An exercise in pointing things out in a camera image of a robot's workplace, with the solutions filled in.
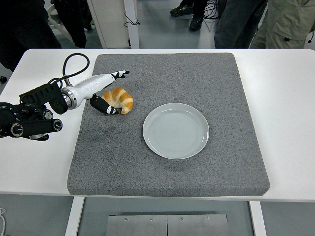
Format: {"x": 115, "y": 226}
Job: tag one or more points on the white post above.
{"x": 133, "y": 37}

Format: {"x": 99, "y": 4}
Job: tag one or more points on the white table leg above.
{"x": 258, "y": 218}
{"x": 73, "y": 216}

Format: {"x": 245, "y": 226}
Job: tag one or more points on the white curved chair frame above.
{"x": 57, "y": 24}

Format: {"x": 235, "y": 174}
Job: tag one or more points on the small black knob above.
{"x": 3, "y": 78}

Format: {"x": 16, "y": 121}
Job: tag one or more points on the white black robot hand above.
{"x": 91, "y": 84}

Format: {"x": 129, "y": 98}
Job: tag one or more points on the light grey round plate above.
{"x": 176, "y": 131}

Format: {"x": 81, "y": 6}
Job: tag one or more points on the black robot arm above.
{"x": 34, "y": 127}

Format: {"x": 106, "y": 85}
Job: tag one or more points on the grey metal plate with screws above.
{"x": 137, "y": 226}

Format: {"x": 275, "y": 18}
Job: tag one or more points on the grey speckled mat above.
{"x": 172, "y": 73}

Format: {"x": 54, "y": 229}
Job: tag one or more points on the person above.
{"x": 288, "y": 24}
{"x": 73, "y": 19}
{"x": 195, "y": 23}
{"x": 233, "y": 24}
{"x": 24, "y": 24}

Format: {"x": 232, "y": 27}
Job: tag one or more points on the white cabinet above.
{"x": 108, "y": 22}

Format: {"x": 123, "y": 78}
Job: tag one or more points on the golden croissant bread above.
{"x": 124, "y": 98}

